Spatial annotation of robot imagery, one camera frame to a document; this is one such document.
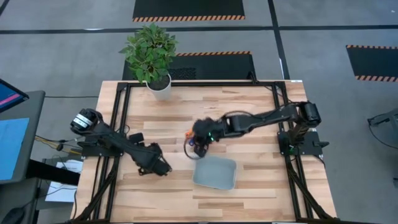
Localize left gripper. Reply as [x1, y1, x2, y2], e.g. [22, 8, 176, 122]
[136, 142, 173, 177]

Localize grey plastic basket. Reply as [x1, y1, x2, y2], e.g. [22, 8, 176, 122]
[192, 155, 238, 191]

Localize white plant pot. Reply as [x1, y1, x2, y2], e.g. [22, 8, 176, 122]
[145, 73, 172, 102]

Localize black hazard-striped floor mat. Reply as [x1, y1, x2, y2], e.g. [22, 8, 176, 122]
[345, 45, 398, 83]
[122, 51, 257, 81]
[132, 0, 246, 22]

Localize green leafy plant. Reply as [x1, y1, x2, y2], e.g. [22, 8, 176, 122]
[119, 22, 178, 84]

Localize white paper sheet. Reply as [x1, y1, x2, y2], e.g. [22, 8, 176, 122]
[45, 159, 83, 203]

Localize black desk foot bar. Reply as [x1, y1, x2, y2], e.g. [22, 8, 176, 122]
[26, 159, 80, 186]

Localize grey desk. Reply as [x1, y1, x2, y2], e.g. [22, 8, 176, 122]
[0, 90, 46, 185]

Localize blue paper sheet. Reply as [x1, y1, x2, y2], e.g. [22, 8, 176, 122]
[0, 117, 30, 181]

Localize computer monitor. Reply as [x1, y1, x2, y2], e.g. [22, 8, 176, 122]
[0, 78, 30, 113]

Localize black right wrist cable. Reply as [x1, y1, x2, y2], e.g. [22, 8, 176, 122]
[183, 136, 203, 161]

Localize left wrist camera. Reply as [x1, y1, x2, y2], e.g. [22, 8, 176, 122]
[128, 132, 145, 144]

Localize black aluminium table frame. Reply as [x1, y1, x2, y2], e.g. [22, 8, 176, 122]
[70, 81, 341, 224]

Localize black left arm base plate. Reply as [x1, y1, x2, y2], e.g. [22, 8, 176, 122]
[77, 133, 127, 157]

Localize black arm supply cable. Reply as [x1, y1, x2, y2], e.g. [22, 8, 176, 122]
[264, 85, 293, 105]

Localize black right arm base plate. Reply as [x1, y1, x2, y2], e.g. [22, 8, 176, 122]
[278, 130, 330, 156]

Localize bundle of coloured cables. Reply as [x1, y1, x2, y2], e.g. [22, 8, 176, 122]
[34, 134, 83, 156]

